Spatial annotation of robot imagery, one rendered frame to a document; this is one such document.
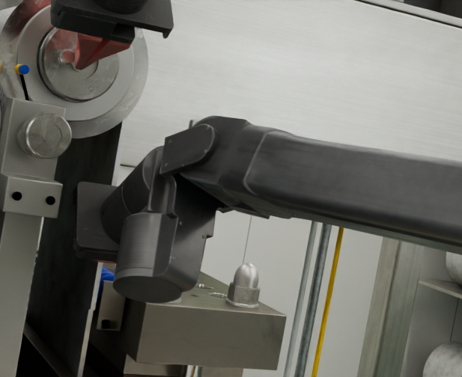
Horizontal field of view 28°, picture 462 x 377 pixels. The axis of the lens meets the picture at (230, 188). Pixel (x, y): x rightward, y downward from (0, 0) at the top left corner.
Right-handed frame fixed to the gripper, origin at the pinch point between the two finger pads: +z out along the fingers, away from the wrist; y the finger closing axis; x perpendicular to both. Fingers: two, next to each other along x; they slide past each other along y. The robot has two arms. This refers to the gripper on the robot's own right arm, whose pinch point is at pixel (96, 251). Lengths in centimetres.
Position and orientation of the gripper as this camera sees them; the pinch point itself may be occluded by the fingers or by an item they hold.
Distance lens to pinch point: 96.5
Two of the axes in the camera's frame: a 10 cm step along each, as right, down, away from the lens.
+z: -4.5, 3.9, 8.1
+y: 8.9, 1.3, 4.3
